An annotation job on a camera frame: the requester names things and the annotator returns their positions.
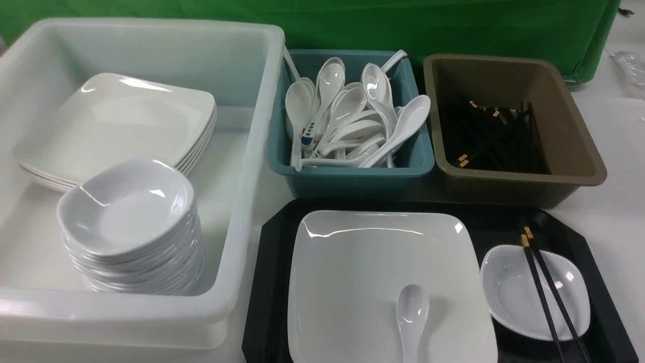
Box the pile of white soup spoons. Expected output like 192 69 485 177
283 49 431 172

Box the clear plastic bag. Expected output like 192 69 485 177
610 51 644 99

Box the large white square plate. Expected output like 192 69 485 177
287 210 498 362

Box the green backdrop cloth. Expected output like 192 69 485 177
1 1 620 82

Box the large white plastic tub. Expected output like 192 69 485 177
2 18 284 350

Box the black plastic serving tray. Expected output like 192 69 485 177
242 197 639 362

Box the small white sauce dish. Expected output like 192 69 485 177
480 245 591 341

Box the stack of white square plates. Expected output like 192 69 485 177
13 72 217 192

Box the black chopstick gold tip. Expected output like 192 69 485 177
521 223 590 362
521 231 566 362

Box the brown plastic chopstick bin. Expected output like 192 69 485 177
423 54 607 208

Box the pile of black chopsticks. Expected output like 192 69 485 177
442 97 551 175

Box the white ceramic soup spoon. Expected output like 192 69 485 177
396 283 429 362

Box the stack of small white bowls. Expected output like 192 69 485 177
56 158 207 295

